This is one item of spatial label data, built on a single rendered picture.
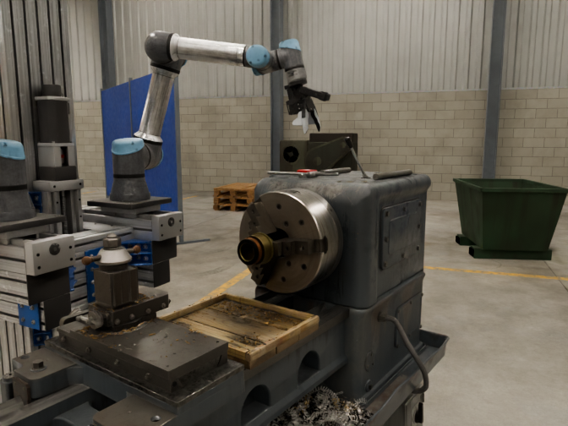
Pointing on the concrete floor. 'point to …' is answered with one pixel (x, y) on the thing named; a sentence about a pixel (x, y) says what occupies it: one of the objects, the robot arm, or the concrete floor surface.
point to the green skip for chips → (508, 217)
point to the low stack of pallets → (234, 196)
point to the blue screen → (125, 117)
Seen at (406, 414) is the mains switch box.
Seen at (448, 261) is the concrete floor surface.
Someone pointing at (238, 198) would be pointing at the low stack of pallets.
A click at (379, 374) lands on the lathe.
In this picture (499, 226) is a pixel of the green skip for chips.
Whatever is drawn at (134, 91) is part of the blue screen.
